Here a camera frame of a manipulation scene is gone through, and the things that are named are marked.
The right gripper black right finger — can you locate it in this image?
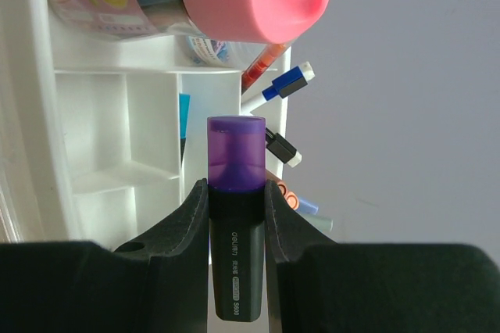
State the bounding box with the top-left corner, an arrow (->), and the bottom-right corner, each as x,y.
264,181 -> 499,332

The purple black highlighter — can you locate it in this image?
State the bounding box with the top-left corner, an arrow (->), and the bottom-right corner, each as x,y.
207,116 -> 266,322

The salmon tip white pen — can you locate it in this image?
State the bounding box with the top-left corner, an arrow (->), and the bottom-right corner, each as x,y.
284,192 -> 300,210

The orange red pen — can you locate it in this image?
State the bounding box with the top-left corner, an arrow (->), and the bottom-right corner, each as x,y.
241,41 -> 292,94

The blue cap white marker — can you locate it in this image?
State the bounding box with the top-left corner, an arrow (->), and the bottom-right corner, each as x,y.
241,62 -> 316,115

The black cap white marker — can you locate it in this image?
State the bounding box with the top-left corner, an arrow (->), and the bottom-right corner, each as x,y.
266,128 -> 302,167

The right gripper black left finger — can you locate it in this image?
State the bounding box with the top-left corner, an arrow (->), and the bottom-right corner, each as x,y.
1,180 -> 209,332

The blue black highlighter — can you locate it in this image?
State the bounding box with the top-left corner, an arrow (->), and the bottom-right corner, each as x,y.
179,93 -> 191,162

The clear jar of paperclips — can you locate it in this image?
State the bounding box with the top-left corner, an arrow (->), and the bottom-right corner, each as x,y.
185,36 -> 238,68

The light blue white pen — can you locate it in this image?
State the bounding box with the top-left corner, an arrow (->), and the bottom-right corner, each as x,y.
296,196 -> 320,215

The pink white marker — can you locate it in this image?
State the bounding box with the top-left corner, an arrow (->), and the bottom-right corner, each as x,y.
266,170 -> 288,196

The white plastic drawer organizer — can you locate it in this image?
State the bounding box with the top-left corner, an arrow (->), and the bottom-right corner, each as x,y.
1,0 -> 291,249

